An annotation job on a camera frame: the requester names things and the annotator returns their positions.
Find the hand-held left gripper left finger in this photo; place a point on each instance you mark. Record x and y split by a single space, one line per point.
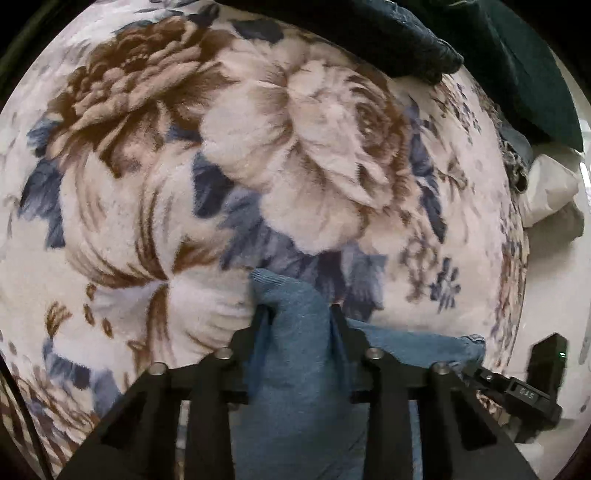
244 341

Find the white bed headboard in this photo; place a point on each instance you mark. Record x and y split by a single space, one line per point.
554 295

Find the small frayed folded jeans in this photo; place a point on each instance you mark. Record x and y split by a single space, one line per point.
512 147

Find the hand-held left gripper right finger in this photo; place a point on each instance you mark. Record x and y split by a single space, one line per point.
355 341

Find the white folded cloth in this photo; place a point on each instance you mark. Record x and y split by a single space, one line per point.
549 189

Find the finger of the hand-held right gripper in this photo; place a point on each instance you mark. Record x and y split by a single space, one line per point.
485 381

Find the light blue denim pants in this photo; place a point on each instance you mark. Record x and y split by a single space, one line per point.
300 369

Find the floral fleece blanket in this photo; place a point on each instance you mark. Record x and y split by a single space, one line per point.
138 207

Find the dark teal blanket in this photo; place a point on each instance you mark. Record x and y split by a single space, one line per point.
521 69

